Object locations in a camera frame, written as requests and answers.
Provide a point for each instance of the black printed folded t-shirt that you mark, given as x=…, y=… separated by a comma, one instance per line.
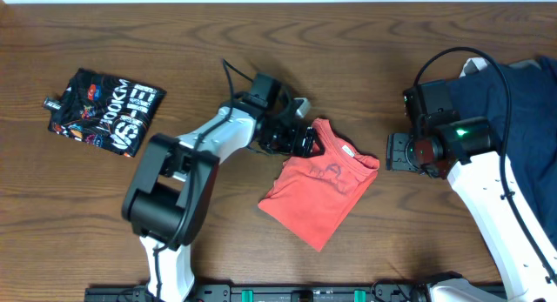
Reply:
x=110, y=112

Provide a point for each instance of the navy blue garment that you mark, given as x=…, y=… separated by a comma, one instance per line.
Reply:
x=532, y=142

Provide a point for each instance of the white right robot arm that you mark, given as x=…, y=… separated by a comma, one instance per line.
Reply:
x=467, y=155

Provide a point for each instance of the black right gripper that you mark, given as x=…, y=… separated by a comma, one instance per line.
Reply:
x=397, y=155

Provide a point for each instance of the grey white garment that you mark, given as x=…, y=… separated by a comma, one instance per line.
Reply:
x=476, y=64

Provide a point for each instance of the orange printed t-shirt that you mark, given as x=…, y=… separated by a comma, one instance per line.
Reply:
x=312, y=196

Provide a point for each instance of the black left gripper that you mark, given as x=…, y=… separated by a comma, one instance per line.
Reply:
x=305, y=141

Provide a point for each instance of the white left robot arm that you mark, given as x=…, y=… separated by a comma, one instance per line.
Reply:
x=169, y=195

